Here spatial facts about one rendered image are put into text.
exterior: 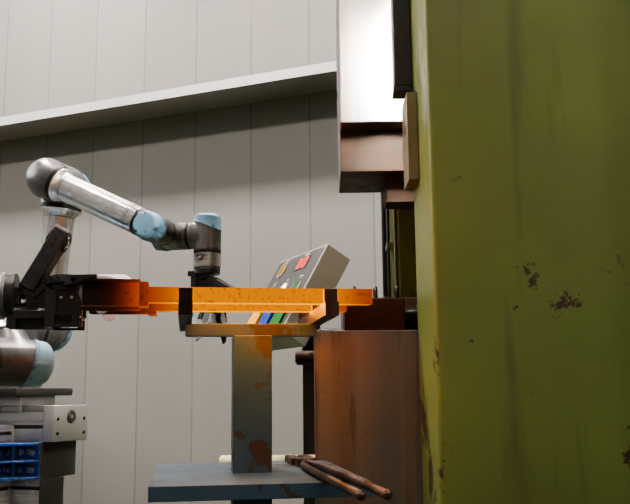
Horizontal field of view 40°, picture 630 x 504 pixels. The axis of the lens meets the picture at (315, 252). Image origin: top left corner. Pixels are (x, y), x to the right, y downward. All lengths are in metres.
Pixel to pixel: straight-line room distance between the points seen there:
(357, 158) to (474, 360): 0.63
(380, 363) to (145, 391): 3.98
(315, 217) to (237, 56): 1.22
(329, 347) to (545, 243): 0.47
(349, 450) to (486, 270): 0.46
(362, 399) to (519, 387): 0.36
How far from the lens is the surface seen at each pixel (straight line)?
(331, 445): 1.66
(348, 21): 1.93
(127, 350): 5.65
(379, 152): 1.88
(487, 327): 1.43
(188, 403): 5.40
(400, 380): 1.67
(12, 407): 2.37
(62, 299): 1.37
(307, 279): 2.31
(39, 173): 2.45
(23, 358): 1.45
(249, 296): 1.25
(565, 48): 1.57
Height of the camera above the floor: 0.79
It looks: 10 degrees up
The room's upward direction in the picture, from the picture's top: 1 degrees counter-clockwise
